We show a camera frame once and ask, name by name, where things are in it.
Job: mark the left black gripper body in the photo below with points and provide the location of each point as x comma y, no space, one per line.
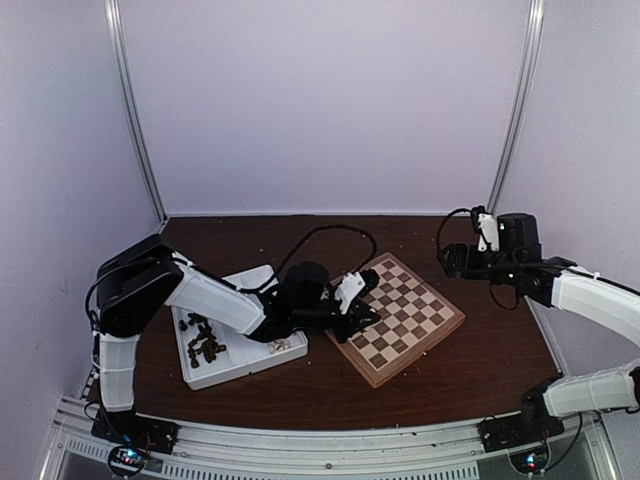
342,332

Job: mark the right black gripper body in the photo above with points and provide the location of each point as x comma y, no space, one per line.
501,272

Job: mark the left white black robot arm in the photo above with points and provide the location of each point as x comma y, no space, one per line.
132,287

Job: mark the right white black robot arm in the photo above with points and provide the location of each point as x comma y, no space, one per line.
508,252

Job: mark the wooden chess board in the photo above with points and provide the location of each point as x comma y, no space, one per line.
414,317

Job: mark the pile of light chess pieces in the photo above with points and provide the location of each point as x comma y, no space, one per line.
279,346

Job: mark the pile of dark chess pieces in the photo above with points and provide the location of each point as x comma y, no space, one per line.
205,343

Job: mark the right controller board with LEDs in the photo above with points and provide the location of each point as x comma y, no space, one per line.
529,462

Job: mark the controller board with leds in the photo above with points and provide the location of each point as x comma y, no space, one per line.
529,462
123,460

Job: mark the left controller board with LEDs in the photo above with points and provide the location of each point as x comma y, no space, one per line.
123,460

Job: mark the white plastic compartment tray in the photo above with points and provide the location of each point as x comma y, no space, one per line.
242,357

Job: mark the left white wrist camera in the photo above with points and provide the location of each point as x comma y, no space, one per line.
352,285

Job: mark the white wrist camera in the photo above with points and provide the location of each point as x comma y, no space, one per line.
352,285
485,225

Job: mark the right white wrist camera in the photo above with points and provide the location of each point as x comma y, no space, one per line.
485,225

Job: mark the front aluminium frame rail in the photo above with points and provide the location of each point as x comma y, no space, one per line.
445,451

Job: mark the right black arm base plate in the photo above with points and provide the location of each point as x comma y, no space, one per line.
512,431

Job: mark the right aluminium frame post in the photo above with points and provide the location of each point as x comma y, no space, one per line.
529,59

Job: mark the aluminium frame post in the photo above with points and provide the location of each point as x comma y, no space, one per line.
529,59
117,37

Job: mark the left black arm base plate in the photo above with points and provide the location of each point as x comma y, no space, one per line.
141,432

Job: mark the left aluminium frame post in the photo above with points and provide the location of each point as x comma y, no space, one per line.
117,37

